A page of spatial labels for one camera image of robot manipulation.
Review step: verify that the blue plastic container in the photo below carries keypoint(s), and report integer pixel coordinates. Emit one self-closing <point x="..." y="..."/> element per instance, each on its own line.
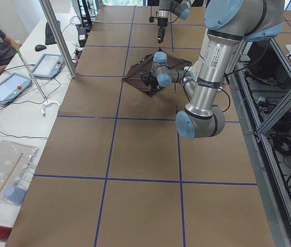
<point x="15" y="194"/>

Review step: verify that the white plastic hook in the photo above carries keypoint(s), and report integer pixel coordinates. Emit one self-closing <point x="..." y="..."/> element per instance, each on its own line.
<point x="46" y="104"/>

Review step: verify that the dark brown t-shirt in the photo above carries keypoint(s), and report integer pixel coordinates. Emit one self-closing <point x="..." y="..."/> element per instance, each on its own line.
<point x="157" y="71"/>

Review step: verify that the aluminium frame post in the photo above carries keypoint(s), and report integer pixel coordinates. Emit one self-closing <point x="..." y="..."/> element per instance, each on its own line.
<point x="52" y="20"/>

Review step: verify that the far teach pendant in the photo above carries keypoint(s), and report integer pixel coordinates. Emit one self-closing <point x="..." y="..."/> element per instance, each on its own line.
<point x="48" y="66"/>

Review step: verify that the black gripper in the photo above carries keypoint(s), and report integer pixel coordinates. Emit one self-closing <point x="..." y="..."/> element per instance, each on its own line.
<point x="162" y="23"/>
<point x="152" y="83"/>

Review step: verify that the teach pendant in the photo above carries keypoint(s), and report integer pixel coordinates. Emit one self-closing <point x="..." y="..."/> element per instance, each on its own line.
<point x="12" y="87"/>
<point x="48" y="66"/>

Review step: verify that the green handled metal rod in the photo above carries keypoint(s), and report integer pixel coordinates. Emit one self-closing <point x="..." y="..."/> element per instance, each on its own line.
<point x="32" y="76"/>

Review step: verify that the near teach pendant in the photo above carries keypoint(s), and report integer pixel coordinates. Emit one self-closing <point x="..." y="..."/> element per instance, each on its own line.
<point x="12" y="87"/>

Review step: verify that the aluminium frame structure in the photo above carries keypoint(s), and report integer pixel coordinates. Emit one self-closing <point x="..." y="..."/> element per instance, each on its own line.
<point x="261" y="83"/>

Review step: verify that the black keyboard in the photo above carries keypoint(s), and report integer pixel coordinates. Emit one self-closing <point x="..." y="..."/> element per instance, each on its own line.
<point x="49" y="36"/>

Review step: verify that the black computer mouse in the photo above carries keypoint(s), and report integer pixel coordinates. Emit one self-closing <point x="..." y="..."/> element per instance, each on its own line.
<point x="40" y="47"/>

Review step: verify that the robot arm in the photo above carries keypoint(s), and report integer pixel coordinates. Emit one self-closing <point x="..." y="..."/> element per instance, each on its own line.
<point x="228" y="24"/>
<point x="166" y="7"/>

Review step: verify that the wooden rod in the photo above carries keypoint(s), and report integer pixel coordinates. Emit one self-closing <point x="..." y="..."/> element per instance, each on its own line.
<point x="10" y="171"/>

